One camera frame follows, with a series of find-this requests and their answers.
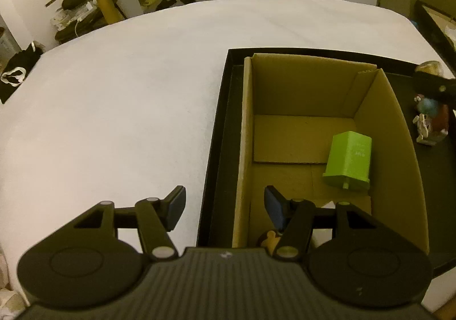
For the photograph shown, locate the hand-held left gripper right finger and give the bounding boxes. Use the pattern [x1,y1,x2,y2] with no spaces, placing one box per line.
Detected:
[264,185,386,261]

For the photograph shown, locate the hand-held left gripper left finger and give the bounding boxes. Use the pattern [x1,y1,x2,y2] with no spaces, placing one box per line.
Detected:
[72,185,187,262]

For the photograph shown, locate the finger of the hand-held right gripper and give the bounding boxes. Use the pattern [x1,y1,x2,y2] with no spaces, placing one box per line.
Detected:
[412,69,456,109]

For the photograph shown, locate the doll head figurine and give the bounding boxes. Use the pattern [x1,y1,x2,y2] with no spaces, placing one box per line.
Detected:
[257,230,282,254]

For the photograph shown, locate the small colourful figurine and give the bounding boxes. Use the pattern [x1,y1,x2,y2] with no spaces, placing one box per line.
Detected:
[412,93,450,147]

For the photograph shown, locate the black tray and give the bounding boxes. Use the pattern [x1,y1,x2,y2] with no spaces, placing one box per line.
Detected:
[197,48,456,277]

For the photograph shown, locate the green block toy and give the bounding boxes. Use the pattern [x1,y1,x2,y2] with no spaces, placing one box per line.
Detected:
[322,130,373,193]

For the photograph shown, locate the cardboard box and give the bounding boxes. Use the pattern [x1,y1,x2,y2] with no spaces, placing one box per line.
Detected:
[231,52,432,257]

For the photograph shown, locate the clear plastic bag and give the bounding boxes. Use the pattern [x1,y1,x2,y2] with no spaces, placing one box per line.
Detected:
[442,24,456,50]

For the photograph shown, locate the dark framed tray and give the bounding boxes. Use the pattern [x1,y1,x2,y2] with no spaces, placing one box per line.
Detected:
[413,0,456,68]

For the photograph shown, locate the black bag with white handle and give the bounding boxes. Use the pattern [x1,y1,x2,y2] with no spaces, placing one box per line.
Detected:
[0,40,46,106]

